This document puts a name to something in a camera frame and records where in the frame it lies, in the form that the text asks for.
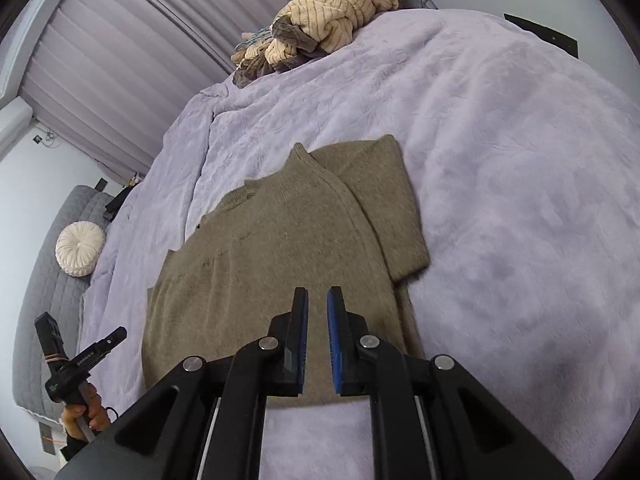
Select olive brown knit sweater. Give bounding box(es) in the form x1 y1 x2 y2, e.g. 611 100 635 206
141 135 432 408

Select black wall monitor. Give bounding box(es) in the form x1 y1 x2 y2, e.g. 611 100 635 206
503 13 581 59

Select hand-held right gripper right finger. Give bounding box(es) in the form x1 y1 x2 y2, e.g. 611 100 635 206
326 286 576 480

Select round white pleated pillow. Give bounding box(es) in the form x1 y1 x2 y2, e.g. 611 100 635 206
55 221 107 278

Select person's left hand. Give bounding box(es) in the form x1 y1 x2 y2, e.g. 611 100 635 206
61 384 112 443

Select teal patterned cloth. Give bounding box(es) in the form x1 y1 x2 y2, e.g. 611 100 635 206
241 26 275 50

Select pale pleated curtains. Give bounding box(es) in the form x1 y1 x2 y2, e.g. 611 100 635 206
22 0 321 188

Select black device on nightstand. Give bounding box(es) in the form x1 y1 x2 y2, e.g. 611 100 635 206
95 177 146 222

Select lavender fleece blanket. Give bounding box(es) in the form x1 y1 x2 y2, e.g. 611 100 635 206
77 7 640 480

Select beige striped fleece garment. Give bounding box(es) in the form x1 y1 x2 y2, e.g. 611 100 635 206
239 0 400 73

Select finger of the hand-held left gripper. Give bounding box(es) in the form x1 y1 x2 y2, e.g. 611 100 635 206
75 326 128 361

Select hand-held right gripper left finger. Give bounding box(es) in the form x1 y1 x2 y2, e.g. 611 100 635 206
54 287 310 480

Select grey quilted headboard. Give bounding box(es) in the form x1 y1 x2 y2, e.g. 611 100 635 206
11 185 118 423

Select dark brown fleece garment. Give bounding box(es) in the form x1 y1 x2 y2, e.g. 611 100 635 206
232 16 328 90

